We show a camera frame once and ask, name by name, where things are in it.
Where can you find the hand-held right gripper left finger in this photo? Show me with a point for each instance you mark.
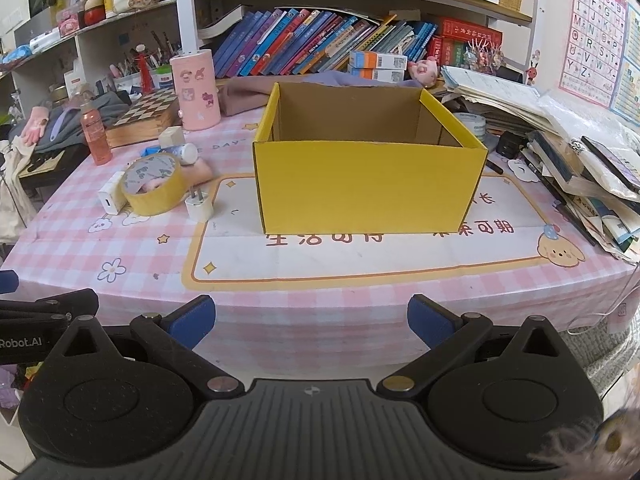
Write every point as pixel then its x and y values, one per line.
pixel 192 322

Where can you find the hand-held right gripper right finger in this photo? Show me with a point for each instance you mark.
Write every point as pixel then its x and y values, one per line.
pixel 427 322

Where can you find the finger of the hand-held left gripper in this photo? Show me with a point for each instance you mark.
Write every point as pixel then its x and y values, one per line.
pixel 45 310
pixel 7 281

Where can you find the white plug charger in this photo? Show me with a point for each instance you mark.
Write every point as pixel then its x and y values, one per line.
pixel 200 207

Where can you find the yellow tape roll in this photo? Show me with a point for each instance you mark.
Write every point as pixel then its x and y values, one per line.
pixel 155 200

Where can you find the white power adapter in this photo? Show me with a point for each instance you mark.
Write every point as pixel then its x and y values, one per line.
pixel 111 195

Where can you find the yellow cardboard box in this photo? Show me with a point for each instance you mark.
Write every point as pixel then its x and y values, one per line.
pixel 365 190

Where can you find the small blue plastic item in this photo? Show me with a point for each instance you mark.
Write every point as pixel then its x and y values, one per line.
pixel 150 150

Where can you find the cream cube block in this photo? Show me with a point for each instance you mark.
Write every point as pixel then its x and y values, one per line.
pixel 172 138

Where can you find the white tote bag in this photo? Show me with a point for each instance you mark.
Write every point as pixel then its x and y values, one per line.
pixel 12 195

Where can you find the pink checked tablecloth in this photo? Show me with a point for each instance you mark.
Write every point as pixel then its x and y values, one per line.
pixel 125 260

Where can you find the black flat item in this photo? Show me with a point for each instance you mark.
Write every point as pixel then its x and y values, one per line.
pixel 50 165

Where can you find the pink glove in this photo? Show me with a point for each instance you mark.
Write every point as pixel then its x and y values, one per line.
pixel 37 125

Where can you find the grey cloth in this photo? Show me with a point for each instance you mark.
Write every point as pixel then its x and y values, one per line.
pixel 75 130

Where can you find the black pen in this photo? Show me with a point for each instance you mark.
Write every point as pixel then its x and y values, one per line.
pixel 496 166

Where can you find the orange spray bottle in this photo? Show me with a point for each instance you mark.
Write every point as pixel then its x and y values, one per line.
pixel 97 135

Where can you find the white cartoon card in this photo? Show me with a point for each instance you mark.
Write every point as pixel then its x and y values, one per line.
pixel 520 170

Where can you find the grey knitted fabric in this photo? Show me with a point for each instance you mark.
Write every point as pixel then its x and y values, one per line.
pixel 610 360

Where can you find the black adapter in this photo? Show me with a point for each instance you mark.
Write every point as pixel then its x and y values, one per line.
pixel 510 145

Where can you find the pale tape roll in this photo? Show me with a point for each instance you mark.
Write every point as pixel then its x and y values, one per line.
pixel 470 125

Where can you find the wooden chess box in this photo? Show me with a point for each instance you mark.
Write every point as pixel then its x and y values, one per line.
pixel 145 112

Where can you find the pile of papers and books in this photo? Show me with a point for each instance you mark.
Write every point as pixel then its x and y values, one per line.
pixel 575 150

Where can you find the blue packet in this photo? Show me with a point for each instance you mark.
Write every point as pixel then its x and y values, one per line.
pixel 15 53

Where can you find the mauve cloth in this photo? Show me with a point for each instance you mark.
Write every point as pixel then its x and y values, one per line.
pixel 245 97

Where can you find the pink sticker-covered cylinder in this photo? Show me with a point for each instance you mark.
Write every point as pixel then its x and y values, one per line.
pixel 196 90

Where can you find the cup of pens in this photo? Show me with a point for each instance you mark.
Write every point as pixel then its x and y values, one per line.
pixel 127 80

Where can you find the white jar green lid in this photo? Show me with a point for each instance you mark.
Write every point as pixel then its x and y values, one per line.
pixel 162 80

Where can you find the red figurine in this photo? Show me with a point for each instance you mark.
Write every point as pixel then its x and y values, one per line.
pixel 144 72

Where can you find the grey box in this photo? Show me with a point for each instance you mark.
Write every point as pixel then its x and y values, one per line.
pixel 32 32

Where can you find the pink pig plush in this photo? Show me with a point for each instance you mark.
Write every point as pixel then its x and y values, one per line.
pixel 425 71

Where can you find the orange and white medicine box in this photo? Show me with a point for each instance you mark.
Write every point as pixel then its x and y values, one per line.
pixel 377 60
pixel 375 75

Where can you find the lavender cloth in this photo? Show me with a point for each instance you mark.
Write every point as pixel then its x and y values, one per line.
pixel 345 80

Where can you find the pink box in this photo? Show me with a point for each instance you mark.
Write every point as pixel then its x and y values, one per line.
pixel 69 22

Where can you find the colourful sparkly ornament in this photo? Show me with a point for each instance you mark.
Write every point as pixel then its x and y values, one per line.
pixel 482 55

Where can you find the red and white doll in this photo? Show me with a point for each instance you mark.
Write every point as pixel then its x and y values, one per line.
pixel 95 10

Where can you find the thick red book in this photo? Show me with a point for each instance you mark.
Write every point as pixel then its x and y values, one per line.
pixel 470 32

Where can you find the row of colourful books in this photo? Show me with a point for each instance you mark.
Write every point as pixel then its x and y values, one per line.
pixel 300 40

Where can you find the colourful chart poster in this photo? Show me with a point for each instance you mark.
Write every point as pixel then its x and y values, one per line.
pixel 630 75

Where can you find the cartoon wall sticker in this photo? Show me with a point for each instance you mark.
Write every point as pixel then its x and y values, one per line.
pixel 533 70

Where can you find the white shelf post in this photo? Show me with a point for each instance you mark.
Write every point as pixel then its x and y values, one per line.
pixel 185 5

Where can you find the alphabet wall poster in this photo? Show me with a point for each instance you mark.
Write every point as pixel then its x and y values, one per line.
pixel 592 35

